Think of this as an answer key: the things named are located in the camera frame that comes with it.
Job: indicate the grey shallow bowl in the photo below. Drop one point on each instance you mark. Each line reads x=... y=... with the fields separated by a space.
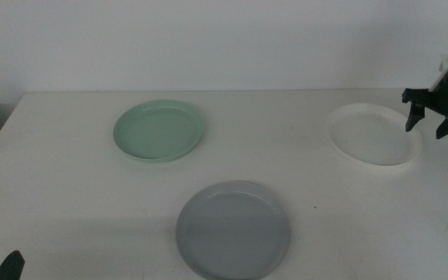
x=233 y=231

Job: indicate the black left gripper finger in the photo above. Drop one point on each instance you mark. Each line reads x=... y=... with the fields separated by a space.
x=10 y=268

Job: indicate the mint green shallow bowl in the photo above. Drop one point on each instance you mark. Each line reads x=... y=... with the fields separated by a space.
x=158 y=132

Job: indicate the white shallow bowl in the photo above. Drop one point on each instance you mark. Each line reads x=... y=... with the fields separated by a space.
x=372 y=138

